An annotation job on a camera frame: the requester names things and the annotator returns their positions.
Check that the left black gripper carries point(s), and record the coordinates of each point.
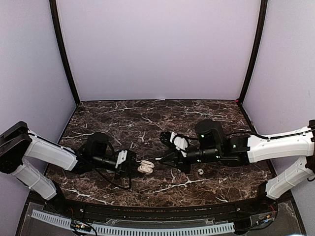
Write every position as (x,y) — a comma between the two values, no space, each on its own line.
(127,172)

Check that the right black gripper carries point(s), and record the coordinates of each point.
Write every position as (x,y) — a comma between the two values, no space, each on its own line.
(177,158)

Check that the beige earbud charging case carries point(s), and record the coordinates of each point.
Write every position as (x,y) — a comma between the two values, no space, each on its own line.
(146,167)

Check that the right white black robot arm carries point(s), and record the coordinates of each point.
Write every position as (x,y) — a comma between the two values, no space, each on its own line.
(238,149)

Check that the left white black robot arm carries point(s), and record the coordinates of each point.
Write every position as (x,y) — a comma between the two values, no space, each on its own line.
(18,143)

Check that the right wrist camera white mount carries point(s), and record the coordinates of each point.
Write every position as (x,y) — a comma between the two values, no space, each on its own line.
(180,143)

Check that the black front table rail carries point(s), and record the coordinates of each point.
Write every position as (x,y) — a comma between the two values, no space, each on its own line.
(100,212)

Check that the white slotted cable duct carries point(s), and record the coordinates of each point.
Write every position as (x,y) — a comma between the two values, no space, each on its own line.
(82,228)

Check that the right black frame post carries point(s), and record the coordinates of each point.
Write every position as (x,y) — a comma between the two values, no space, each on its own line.
(255,50)

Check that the black frame post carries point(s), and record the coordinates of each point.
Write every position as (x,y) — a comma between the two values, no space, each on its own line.
(255,50)
(62,50)

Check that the left black frame post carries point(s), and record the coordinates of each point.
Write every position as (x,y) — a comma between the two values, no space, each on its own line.
(62,50)

